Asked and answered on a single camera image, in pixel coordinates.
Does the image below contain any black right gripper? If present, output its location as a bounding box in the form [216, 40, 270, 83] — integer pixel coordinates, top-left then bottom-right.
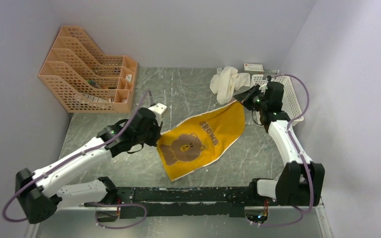
[234, 84, 267, 112]

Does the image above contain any white terry towel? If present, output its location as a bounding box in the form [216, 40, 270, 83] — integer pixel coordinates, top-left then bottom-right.
[209, 66, 254, 105]

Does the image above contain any yellow brown bear towel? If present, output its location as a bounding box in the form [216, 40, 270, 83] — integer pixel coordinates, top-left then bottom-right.
[157, 101, 245, 181]

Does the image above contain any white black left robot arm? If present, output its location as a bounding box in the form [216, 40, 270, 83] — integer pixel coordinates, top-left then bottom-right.
[15, 104, 167, 224]

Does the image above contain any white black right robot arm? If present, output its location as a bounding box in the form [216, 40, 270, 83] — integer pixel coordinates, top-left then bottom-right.
[234, 81, 325, 207]

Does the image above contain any white red small box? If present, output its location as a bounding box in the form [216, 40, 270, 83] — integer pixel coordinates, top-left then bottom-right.
[244, 63, 264, 72]

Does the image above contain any white perforated plastic basket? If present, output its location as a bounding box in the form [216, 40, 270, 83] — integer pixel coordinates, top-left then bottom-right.
[251, 74, 304, 127]

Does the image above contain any orange plastic file organizer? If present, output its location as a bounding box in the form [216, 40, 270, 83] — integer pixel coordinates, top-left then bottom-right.
[38, 26, 138, 113]

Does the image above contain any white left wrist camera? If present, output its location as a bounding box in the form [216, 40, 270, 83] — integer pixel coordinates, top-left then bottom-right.
[148, 103, 167, 120]

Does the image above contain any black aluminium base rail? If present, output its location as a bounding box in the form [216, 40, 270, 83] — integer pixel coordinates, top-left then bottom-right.
[84, 186, 280, 220]

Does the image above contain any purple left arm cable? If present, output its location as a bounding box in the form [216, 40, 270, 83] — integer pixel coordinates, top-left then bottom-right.
[2, 90, 153, 223]

